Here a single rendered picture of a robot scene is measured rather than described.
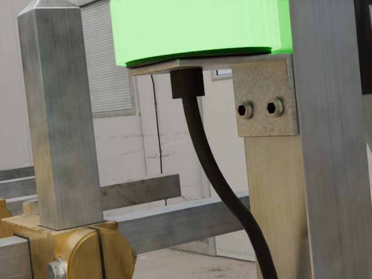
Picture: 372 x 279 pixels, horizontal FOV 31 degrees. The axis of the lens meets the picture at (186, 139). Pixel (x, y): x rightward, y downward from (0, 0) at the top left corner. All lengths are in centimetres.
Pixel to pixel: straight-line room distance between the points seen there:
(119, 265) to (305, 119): 24
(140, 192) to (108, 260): 38
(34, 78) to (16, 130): 656
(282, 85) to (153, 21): 6
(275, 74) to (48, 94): 24
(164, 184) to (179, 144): 390
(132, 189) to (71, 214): 36
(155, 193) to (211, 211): 27
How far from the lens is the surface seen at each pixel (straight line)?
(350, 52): 27
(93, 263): 46
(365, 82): 32
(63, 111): 47
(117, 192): 82
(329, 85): 26
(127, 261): 47
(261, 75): 26
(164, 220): 56
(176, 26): 22
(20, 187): 104
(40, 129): 48
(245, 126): 27
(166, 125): 483
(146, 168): 511
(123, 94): 533
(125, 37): 23
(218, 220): 59
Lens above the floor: 105
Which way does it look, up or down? 3 degrees down
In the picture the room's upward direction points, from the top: 6 degrees counter-clockwise
